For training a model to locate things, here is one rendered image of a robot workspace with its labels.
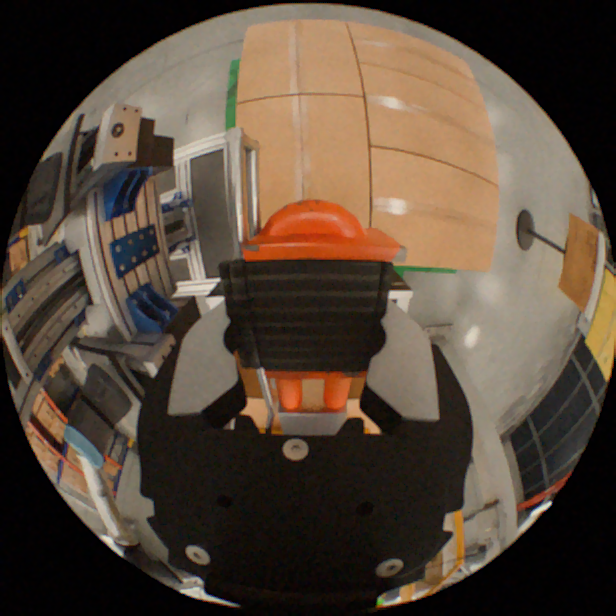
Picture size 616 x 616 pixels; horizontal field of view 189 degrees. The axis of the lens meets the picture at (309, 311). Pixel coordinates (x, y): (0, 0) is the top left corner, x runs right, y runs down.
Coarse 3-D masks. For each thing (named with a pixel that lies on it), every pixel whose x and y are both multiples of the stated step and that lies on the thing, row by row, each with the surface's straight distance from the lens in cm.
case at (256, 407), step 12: (240, 372) 51; (252, 372) 50; (252, 384) 47; (360, 384) 47; (252, 396) 45; (348, 396) 44; (252, 408) 49; (264, 408) 48; (348, 408) 47; (264, 420) 53; (276, 420) 52; (372, 432) 61
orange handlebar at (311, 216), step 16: (288, 208) 11; (304, 208) 10; (320, 208) 10; (336, 208) 11; (272, 224) 11; (288, 224) 10; (304, 224) 10; (320, 224) 10; (336, 224) 10; (352, 224) 11; (288, 384) 16; (336, 384) 16; (288, 400) 18; (336, 400) 18
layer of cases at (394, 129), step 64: (256, 64) 88; (320, 64) 84; (384, 64) 92; (448, 64) 120; (256, 128) 71; (320, 128) 69; (384, 128) 73; (448, 128) 88; (320, 192) 65; (384, 192) 69; (448, 192) 80; (448, 256) 84
